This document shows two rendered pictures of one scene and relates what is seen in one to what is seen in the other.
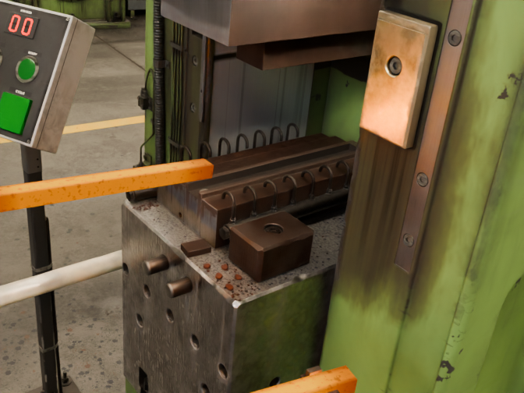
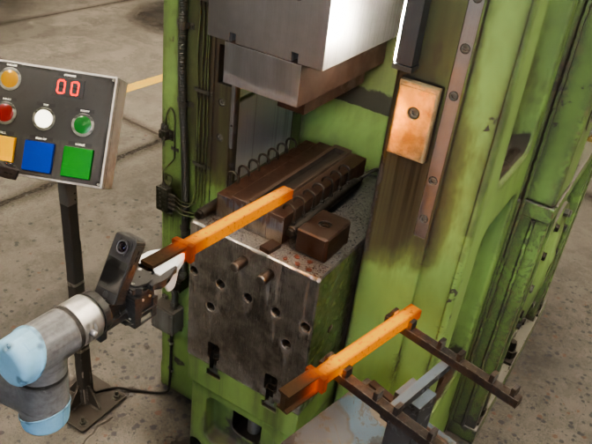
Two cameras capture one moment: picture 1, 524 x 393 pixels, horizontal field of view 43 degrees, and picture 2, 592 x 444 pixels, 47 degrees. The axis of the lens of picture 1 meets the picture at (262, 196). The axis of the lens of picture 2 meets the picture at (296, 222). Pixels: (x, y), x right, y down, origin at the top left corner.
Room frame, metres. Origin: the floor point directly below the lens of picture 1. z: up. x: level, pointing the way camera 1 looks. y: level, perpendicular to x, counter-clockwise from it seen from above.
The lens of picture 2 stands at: (-0.32, 0.52, 1.84)
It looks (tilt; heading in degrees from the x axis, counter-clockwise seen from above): 32 degrees down; 339
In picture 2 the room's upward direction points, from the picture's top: 7 degrees clockwise
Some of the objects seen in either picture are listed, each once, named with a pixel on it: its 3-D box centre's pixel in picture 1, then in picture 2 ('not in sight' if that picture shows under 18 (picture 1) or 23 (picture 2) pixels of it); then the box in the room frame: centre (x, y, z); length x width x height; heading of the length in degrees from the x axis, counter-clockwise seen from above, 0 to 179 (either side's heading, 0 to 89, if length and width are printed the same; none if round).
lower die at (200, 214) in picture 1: (275, 178); (295, 183); (1.17, -0.02, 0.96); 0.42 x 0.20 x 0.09; 130
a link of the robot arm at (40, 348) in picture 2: not in sight; (39, 347); (0.48, 0.60, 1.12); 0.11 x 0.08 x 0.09; 130
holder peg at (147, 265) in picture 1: (155, 265); (239, 264); (0.96, 0.17, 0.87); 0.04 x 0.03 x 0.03; 130
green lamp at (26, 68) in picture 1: (26, 69); (83, 124); (1.29, 0.51, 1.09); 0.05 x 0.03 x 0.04; 40
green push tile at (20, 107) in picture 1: (13, 113); (77, 163); (1.25, 0.53, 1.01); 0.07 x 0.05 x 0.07; 65
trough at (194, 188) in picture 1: (285, 167); (304, 175); (1.16, -0.04, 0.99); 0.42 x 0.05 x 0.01; 130
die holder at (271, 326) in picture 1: (282, 299); (303, 270); (1.14, -0.07, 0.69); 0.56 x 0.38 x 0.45; 130
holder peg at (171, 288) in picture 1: (178, 288); (264, 277); (0.90, 0.12, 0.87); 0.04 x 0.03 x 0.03; 130
